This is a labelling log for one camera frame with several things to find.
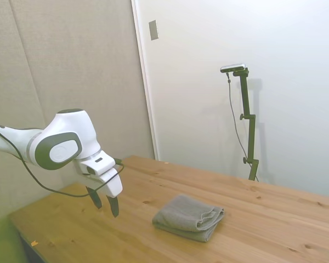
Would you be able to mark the grey folded towel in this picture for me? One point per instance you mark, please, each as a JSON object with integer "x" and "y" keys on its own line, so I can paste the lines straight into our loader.
{"x": 188, "y": 217}

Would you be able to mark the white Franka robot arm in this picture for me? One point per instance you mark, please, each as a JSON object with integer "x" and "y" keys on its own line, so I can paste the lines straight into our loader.
{"x": 44, "y": 142}

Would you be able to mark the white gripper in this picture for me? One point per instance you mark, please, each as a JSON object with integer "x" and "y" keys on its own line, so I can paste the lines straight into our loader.
{"x": 113, "y": 185}

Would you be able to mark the silver exterior camera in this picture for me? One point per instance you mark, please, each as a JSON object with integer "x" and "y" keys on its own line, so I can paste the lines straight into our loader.
{"x": 233, "y": 67}

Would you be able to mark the dark green camera stand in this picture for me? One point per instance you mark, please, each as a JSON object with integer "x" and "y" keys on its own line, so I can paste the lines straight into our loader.
{"x": 249, "y": 123}

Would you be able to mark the white door frame strip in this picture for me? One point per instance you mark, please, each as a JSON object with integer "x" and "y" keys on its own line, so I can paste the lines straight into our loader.
{"x": 144, "y": 79}

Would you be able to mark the grey wall switch plate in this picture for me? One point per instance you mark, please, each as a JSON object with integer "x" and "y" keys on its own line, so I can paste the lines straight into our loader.
{"x": 153, "y": 30}

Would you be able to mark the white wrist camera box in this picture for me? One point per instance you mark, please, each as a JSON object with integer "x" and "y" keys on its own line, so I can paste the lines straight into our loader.
{"x": 97, "y": 163}

